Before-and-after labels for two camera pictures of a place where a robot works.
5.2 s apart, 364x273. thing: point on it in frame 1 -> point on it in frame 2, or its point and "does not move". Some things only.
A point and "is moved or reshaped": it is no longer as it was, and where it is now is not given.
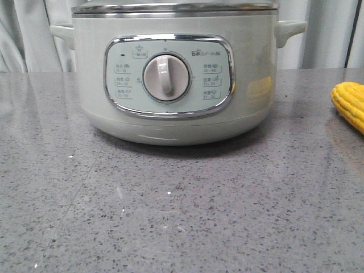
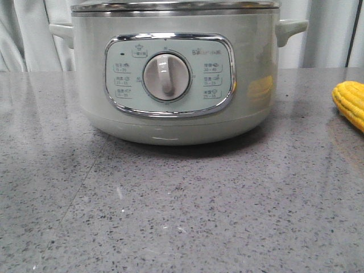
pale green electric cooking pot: [177, 79] does not move
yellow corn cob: [348, 99] does not move
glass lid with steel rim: [175, 8] is moved or reshaped
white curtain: [27, 45] does not move
